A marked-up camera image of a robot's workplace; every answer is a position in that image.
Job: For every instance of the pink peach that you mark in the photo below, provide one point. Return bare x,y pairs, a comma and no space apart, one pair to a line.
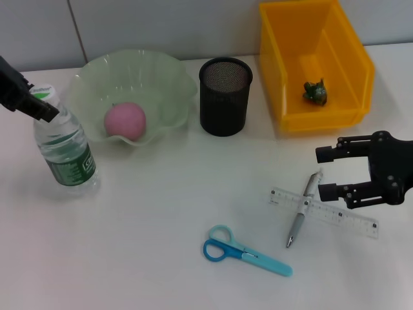
126,121

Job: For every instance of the silver grey pen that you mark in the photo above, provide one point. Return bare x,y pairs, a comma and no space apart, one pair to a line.
300,219

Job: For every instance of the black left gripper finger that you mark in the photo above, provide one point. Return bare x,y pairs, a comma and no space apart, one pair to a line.
13,79
35,108

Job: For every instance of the green translucent wavy fruit plate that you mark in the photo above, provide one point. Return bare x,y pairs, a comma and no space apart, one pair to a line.
129,74

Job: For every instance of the blue scissors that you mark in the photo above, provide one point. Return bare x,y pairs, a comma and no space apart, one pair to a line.
251,256

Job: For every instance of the green plastic wrapper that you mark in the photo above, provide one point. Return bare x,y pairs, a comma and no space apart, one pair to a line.
316,93

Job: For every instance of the yellow plastic bin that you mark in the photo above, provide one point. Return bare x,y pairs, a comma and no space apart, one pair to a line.
338,48

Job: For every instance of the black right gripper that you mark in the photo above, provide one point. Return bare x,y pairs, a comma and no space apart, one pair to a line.
393,168

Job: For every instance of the clear water bottle green label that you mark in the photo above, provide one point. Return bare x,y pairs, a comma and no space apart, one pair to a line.
67,161

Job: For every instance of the black mesh pen holder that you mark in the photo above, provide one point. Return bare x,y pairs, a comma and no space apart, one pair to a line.
222,109

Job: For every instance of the clear plastic ruler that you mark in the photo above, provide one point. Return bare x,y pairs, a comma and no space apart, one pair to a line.
342,216

